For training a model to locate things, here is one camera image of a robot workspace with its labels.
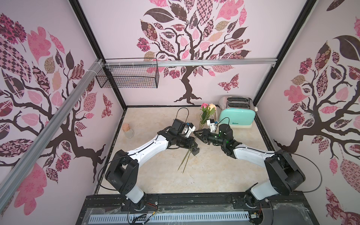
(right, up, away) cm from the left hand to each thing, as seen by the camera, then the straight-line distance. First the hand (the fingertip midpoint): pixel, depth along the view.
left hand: (196, 147), depth 80 cm
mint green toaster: (+32, +23, +16) cm, 43 cm away
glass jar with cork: (-47, +7, +18) cm, 50 cm away
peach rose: (+11, +24, +7) cm, 27 cm away
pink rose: (+6, +25, +9) cm, 27 cm away
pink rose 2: (-5, -4, -5) cm, 8 cm away
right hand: (-1, +9, 0) cm, 9 cm away
